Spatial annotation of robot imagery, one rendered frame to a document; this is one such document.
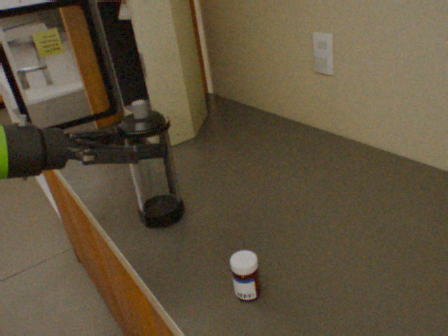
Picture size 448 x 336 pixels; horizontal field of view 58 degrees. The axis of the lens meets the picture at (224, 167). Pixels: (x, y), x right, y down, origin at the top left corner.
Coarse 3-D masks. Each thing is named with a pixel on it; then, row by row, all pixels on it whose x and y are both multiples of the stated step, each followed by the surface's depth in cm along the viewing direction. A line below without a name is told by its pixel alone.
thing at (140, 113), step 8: (136, 104) 79; (144, 104) 79; (136, 112) 80; (144, 112) 80; (152, 112) 83; (128, 120) 80; (136, 120) 79; (144, 120) 79; (152, 120) 79; (160, 120) 80; (128, 128) 78; (136, 128) 78; (144, 128) 78
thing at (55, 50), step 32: (0, 32) 120; (32, 32) 124; (64, 32) 128; (96, 32) 132; (32, 64) 127; (64, 64) 131; (96, 64) 136; (32, 96) 130; (64, 96) 135; (96, 96) 140
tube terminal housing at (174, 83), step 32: (96, 0) 126; (128, 0) 106; (160, 0) 109; (160, 32) 112; (192, 32) 131; (160, 64) 115; (192, 64) 130; (160, 96) 119; (192, 96) 129; (192, 128) 128
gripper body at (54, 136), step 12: (48, 132) 70; (60, 132) 71; (48, 144) 69; (60, 144) 70; (72, 144) 74; (48, 156) 69; (60, 156) 71; (72, 156) 72; (48, 168) 71; (60, 168) 73
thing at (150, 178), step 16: (160, 128) 79; (128, 144) 80; (144, 160) 81; (160, 160) 82; (144, 176) 82; (160, 176) 83; (144, 192) 84; (160, 192) 84; (176, 192) 88; (144, 208) 87; (160, 208) 86; (176, 208) 88
